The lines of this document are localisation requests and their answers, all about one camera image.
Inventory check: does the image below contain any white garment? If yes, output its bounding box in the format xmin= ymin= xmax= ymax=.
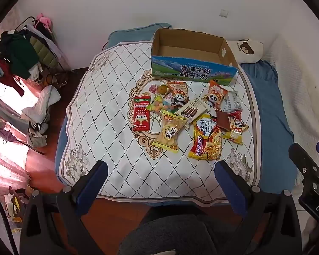
xmin=21 ymin=85 xmax=61 ymax=124

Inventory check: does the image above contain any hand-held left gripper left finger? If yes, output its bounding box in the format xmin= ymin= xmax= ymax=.
xmin=19 ymin=161 xmax=115 ymax=255

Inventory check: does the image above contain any white chocolate biscuit packet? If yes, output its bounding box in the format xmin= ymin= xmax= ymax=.
xmin=175 ymin=97 xmax=210 ymax=124

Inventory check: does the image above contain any orange panda snack packet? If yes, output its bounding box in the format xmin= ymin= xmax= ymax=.
xmin=167 ymin=81 xmax=190 ymax=109
xmin=202 ymin=80 xmax=228 ymax=110

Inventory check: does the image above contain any pink sheer curtain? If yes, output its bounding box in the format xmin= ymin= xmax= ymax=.
xmin=0 ymin=85 xmax=32 ymax=189

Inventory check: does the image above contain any small white snack packet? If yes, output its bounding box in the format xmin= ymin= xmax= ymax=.
xmin=223 ymin=90 xmax=242 ymax=112

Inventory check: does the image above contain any yellow cracker bag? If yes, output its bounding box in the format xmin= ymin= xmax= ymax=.
xmin=151 ymin=111 xmax=188 ymax=153

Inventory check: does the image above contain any striped dark cloth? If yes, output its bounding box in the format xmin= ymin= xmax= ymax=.
xmin=27 ymin=122 xmax=50 ymax=148

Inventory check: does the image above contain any yellow packaging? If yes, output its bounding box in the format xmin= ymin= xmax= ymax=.
xmin=4 ymin=186 xmax=35 ymax=234

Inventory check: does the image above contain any colourful candy bag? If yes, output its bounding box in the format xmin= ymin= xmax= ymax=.
xmin=146 ymin=96 xmax=176 ymax=115

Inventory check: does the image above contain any bear-print white pillow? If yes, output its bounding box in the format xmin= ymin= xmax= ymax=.
xmin=225 ymin=38 xmax=264 ymax=64

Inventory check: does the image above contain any pink plush toy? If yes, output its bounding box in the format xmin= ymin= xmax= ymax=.
xmin=37 ymin=13 xmax=54 ymax=30

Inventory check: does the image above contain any yellow instant noodle packet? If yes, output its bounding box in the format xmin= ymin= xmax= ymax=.
xmin=189 ymin=114 xmax=224 ymax=161

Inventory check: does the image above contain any cardboard box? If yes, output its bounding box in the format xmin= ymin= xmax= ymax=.
xmin=151 ymin=28 xmax=239 ymax=86

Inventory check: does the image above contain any pile of hanging clothes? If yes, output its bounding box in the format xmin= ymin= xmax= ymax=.
xmin=0 ymin=24 xmax=67 ymax=96

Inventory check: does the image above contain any yellow-edged panda snack packet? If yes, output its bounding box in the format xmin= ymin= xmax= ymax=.
xmin=221 ymin=112 xmax=249 ymax=145

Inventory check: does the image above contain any red snack packet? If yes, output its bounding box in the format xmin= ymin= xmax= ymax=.
xmin=132 ymin=96 xmax=151 ymax=131

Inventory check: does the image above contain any brown snack packet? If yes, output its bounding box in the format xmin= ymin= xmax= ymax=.
xmin=216 ymin=110 xmax=230 ymax=133

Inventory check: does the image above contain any blue bed sheet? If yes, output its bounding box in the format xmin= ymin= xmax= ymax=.
xmin=54 ymin=58 xmax=294 ymax=208

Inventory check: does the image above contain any metal clothes rack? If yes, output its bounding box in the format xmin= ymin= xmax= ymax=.
xmin=16 ymin=16 xmax=75 ymax=73

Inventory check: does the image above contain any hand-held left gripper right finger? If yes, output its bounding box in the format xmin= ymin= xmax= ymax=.
xmin=214 ymin=161 xmax=302 ymax=255

